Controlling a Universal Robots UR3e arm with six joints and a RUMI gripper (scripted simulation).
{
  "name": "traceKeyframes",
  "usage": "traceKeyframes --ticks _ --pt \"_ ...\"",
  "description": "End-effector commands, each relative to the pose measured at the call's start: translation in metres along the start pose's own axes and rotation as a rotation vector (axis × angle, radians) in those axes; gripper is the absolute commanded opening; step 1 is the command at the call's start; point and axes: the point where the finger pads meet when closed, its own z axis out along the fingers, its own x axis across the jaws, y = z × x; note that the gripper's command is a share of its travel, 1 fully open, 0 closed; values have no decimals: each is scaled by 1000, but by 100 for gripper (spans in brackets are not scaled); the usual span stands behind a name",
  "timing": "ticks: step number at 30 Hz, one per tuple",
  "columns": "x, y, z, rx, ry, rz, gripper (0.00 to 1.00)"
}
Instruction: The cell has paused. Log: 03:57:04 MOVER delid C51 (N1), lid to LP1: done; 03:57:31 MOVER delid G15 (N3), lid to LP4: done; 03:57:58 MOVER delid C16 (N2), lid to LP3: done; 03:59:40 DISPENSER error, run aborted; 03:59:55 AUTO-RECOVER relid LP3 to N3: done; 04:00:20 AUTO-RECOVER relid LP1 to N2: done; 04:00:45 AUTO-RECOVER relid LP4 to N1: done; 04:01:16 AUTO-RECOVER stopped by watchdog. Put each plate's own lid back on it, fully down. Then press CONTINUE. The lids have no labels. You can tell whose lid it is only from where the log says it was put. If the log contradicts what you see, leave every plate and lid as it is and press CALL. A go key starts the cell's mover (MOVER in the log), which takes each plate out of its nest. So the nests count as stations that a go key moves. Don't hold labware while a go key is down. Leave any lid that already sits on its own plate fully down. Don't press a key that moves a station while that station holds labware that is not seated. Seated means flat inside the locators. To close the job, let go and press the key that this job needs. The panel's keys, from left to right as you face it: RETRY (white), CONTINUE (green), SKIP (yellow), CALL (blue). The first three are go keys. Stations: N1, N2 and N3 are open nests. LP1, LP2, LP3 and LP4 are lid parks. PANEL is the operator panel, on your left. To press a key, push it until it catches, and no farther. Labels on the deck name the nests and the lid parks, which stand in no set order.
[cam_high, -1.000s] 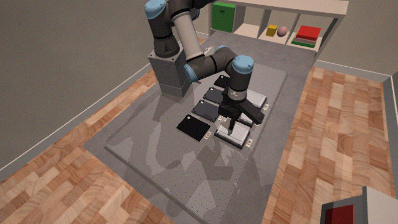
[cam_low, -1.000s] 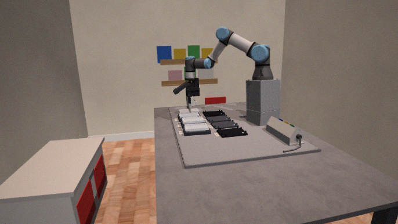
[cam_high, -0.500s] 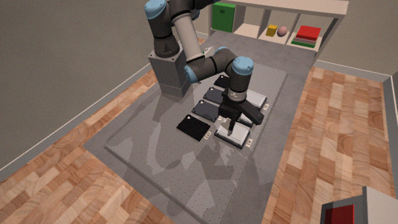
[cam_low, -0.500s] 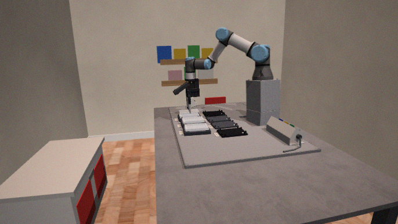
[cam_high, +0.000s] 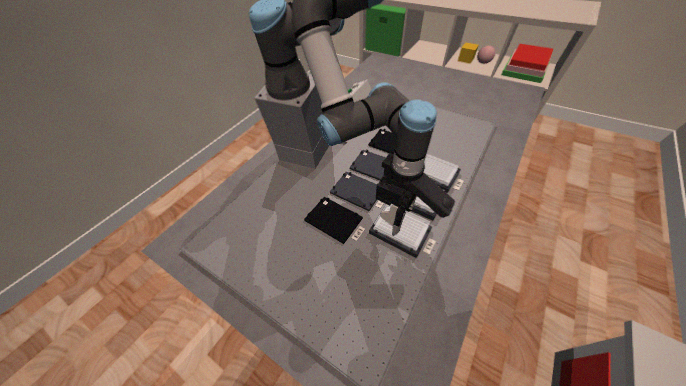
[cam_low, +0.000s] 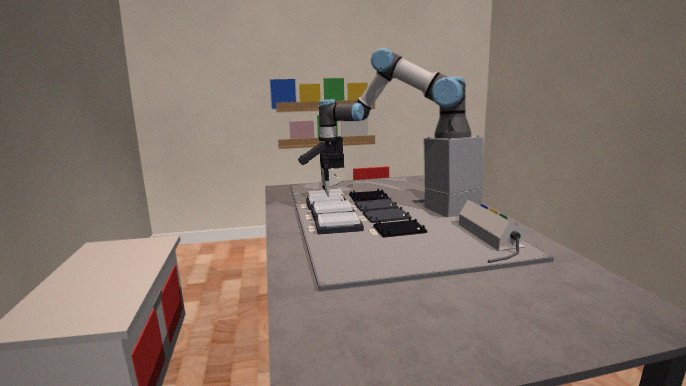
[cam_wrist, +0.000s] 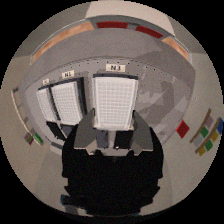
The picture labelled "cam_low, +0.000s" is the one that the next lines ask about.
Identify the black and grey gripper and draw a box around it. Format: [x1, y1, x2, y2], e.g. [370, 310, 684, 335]
[319, 136, 344, 197]

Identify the grey operator panel with coloured keys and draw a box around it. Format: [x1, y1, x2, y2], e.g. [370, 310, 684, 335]
[459, 200, 527, 263]

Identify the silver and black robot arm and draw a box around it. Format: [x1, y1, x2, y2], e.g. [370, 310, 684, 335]
[298, 48, 471, 165]

